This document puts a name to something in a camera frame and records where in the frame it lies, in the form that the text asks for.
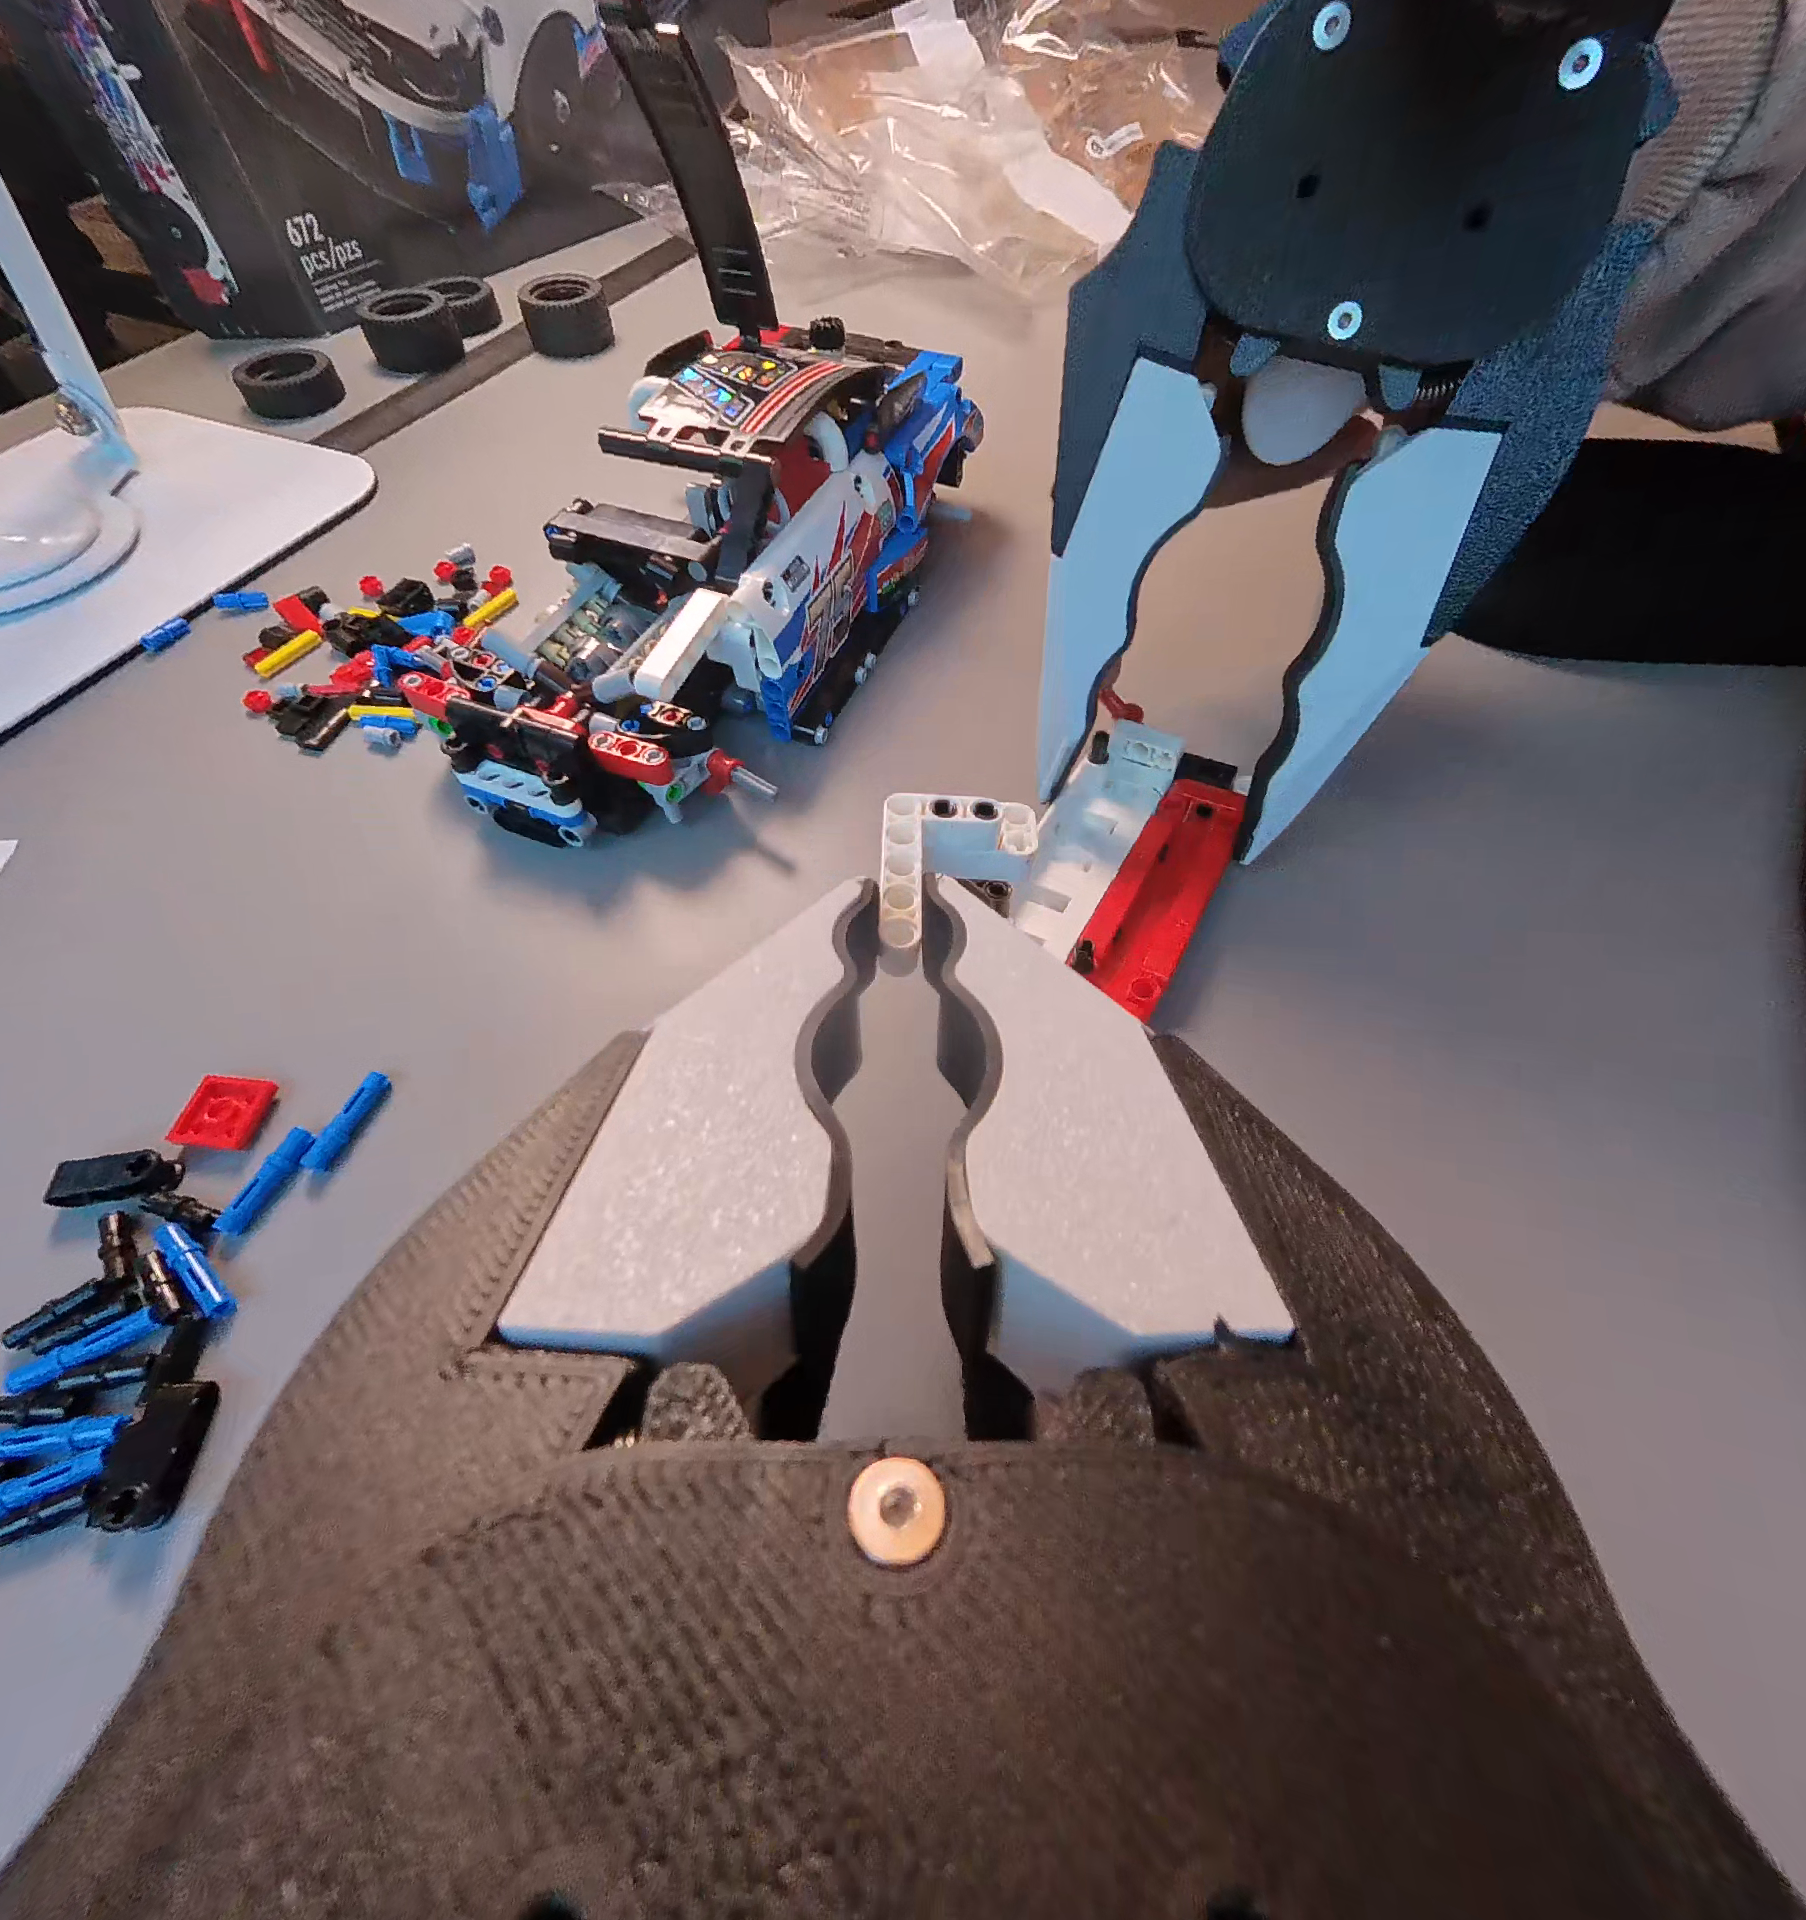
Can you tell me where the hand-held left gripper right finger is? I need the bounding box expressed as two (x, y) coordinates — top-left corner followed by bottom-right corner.
(925, 877), (1300, 1438)

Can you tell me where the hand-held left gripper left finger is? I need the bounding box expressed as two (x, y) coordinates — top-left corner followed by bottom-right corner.
(499, 877), (881, 1438)

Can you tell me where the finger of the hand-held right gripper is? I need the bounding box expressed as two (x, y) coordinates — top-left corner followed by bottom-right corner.
(1241, 428), (1505, 865)
(1035, 358), (1229, 807)

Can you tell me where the white L-shaped lego beam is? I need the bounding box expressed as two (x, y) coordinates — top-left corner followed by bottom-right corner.
(881, 797), (1039, 968)

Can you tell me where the person's right forearm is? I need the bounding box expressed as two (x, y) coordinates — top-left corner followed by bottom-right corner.
(1592, 0), (1806, 439)

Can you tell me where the red white lego subassembly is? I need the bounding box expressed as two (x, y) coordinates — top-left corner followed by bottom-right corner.
(1014, 695), (1249, 1025)

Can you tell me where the blue white lego race car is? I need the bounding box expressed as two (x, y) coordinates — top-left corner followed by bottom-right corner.
(394, 315), (989, 849)

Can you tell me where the red square lego plate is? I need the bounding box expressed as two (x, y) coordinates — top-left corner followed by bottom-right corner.
(166, 1073), (283, 1148)

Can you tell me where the pile of assorted lego pieces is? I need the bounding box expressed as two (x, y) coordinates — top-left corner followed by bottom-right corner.
(240, 556), (523, 753)

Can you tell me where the lego set box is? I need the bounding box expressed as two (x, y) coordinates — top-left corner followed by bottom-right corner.
(0, 0), (652, 339)

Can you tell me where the clear plastic bag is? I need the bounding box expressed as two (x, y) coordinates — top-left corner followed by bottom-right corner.
(602, 29), (1147, 301)
(993, 0), (1264, 168)

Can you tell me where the black tilted panel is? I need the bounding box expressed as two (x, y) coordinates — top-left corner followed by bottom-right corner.
(602, 7), (780, 339)

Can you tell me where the cluster of blue black pegs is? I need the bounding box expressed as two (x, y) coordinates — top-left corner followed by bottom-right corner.
(0, 1073), (397, 1552)

